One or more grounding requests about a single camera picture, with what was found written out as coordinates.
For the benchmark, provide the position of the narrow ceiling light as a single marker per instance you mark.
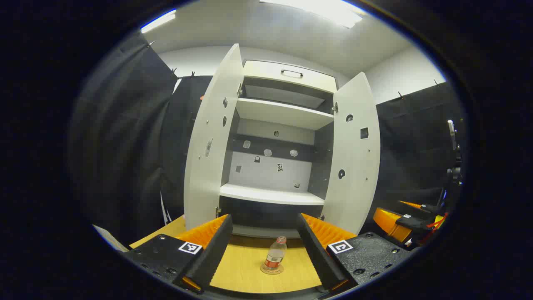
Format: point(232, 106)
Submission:
point(158, 21)

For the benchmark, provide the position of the black backdrop cloth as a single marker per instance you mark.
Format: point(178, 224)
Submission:
point(125, 146)

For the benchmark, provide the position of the large ceiling light panel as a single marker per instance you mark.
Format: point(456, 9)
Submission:
point(325, 10)

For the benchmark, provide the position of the white cabinet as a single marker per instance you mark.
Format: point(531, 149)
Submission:
point(270, 171)

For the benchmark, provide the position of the clear plastic bottle red label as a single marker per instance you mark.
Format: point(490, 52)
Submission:
point(275, 255)

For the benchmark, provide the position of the white cabinet shelf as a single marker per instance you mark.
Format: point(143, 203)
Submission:
point(283, 112)
point(270, 193)

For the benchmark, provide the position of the white cabinet drawer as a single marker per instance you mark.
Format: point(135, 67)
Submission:
point(266, 74)

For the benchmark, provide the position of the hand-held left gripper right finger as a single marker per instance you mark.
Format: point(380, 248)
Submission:
point(316, 250)

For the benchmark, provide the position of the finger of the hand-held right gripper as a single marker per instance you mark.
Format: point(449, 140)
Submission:
point(429, 207)
point(412, 223)

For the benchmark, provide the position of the white cabinet door with hinges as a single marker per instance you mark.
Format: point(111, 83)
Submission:
point(208, 175)

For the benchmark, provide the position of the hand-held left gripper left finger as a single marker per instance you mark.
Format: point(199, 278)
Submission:
point(212, 254)

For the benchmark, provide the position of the round cork coaster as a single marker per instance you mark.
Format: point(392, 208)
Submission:
point(266, 271)

